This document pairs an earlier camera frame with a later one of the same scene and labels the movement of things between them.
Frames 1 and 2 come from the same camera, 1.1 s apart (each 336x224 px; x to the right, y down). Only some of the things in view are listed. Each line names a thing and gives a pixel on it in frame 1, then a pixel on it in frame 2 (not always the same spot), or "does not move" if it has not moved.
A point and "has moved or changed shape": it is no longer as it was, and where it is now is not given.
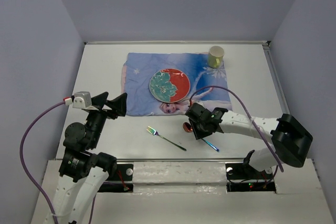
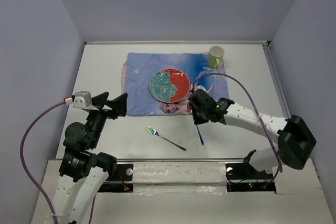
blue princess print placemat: (138, 68) does not move
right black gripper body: (199, 131) → (199, 116)
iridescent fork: (155, 132) does not move
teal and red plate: (169, 85) does not move
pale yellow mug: (215, 56) does not move
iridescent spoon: (187, 127) has moved or changed shape
